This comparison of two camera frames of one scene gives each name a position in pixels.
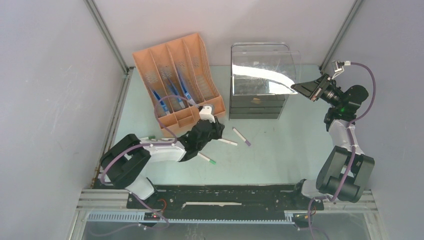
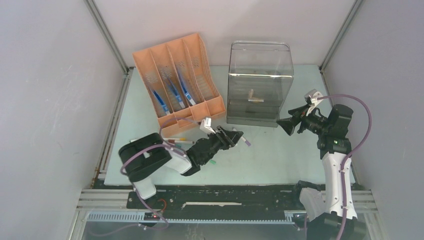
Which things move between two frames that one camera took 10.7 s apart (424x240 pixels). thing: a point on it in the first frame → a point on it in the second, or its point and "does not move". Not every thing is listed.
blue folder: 162,102 does not move
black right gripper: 310,89 → 289,124
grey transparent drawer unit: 262,74 does not move
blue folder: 180,100 does not move
